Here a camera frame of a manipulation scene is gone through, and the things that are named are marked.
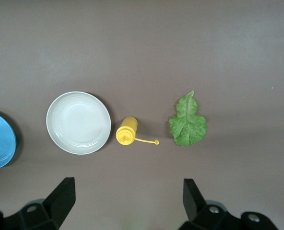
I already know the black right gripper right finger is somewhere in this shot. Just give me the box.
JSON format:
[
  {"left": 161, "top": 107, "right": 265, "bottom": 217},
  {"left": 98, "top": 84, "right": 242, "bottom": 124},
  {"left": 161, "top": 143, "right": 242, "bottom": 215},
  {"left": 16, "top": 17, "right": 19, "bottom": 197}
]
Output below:
[{"left": 177, "top": 178, "right": 281, "bottom": 230}]

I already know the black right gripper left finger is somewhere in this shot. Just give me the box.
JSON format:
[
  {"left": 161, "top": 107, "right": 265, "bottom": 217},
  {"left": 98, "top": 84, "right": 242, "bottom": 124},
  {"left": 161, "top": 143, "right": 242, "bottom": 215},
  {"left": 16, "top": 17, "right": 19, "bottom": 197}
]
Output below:
[{"left": 0, "top": 177, "right": 76, "bottom": 230}]

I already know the green lettuce leaf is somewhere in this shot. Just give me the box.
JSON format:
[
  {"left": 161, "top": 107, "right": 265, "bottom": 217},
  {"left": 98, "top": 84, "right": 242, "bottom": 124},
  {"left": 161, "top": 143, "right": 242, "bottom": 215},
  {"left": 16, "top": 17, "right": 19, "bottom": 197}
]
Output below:
[{"left": 168, "top": 90, "right": 208, "bottom": 147}]

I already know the yellow squeeze sauce bottle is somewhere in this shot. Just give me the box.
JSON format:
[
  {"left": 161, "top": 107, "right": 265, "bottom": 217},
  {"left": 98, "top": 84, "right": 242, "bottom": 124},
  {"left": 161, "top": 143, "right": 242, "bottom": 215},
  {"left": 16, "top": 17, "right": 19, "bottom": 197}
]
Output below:
[{"left": 115, "top": 116, "right": 160, "bottom": 146}]

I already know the cream white round plate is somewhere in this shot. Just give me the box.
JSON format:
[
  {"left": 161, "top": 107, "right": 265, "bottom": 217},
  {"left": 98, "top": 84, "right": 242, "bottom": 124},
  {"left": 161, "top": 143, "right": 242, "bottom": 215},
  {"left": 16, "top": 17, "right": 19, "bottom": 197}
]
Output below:
[{"left": 46, "top": 91, "right": 112, "bottom": 155}]

